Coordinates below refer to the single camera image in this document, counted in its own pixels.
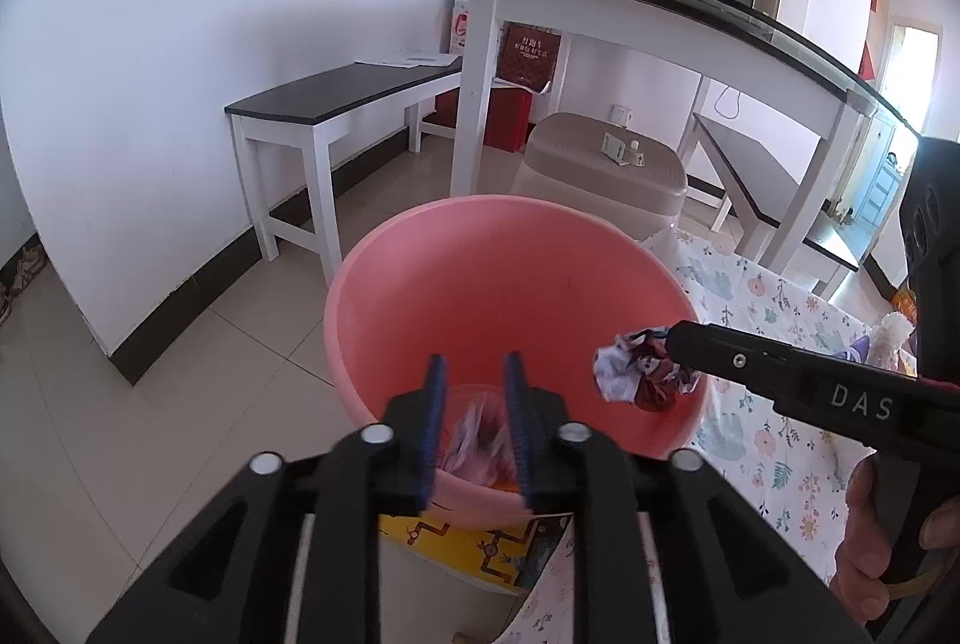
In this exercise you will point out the beige lidded storage bin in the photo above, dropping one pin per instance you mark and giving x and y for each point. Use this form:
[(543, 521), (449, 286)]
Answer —
[(585, 172)]

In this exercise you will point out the red paper wall decoration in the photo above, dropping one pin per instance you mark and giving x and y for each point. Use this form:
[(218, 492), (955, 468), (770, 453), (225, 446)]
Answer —
[(868, 63)]

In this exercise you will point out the white wall socket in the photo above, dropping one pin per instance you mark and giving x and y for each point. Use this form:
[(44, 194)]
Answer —
[(622, 115)]

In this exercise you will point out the white bench with dark top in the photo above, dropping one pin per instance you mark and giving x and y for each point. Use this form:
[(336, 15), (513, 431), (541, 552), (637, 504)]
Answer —
[(337, 93), (750, 164)]

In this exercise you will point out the colourful printed carton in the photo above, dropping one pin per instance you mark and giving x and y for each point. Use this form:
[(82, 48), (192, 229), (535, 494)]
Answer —
[(905, 305)]

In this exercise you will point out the pink plastic bucket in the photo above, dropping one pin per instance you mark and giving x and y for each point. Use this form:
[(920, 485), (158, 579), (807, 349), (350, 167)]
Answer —
[(487, 284)]

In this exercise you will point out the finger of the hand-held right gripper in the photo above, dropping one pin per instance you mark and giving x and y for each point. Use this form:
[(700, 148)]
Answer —
[(727, 355)]

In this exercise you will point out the white papers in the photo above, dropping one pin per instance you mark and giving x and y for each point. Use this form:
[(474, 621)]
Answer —
[(405, 59)]

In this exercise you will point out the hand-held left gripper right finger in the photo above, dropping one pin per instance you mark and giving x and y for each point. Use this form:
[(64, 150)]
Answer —
[(517, 434)]

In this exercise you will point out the crumpled white tissue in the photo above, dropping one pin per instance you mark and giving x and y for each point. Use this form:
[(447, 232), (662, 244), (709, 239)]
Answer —
[(891, 337)]

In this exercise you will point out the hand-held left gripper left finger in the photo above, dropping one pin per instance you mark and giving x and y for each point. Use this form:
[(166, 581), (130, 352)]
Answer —
[(433, 434)]

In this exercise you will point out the small white bottle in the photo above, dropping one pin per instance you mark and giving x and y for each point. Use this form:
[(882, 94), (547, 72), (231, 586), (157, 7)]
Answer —
[(637, 155)]

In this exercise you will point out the floral tablecloth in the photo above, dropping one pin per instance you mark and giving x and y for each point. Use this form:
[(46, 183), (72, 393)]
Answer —
[(757, 464)]

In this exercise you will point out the white red wrapper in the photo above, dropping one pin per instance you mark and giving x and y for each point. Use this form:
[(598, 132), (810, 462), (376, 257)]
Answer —
[(630, 374)]

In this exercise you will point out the yellow patterned box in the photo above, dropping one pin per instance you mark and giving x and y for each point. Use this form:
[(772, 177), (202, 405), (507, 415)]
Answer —
[(465, 550)]

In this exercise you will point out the white table with glass top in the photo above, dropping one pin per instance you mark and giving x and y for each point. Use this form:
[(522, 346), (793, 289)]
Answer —
[(637, 18)]

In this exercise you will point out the small white holder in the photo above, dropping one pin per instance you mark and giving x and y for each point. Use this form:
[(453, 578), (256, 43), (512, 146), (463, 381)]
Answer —
[(615, 149)]

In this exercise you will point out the person's right hand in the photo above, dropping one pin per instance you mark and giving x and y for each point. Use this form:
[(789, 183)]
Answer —
[(870, 531)]

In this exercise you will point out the light blue cabinet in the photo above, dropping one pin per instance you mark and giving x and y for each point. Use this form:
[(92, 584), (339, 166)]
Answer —
[(877, 190)]

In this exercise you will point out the red cardboard box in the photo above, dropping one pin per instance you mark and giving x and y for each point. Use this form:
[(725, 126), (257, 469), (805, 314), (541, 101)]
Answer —
[(502, 115)]

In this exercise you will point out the dark red gift box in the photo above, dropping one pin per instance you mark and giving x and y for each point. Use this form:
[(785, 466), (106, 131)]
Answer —
[(529, 52)]

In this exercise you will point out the purple wrapper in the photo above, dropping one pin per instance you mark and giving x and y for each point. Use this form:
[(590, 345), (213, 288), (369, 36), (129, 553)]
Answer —
[(859, 350)]

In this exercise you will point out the clear pink plastic wrapper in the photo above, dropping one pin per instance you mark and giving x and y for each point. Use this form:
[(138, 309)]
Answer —
[(480, 434)]

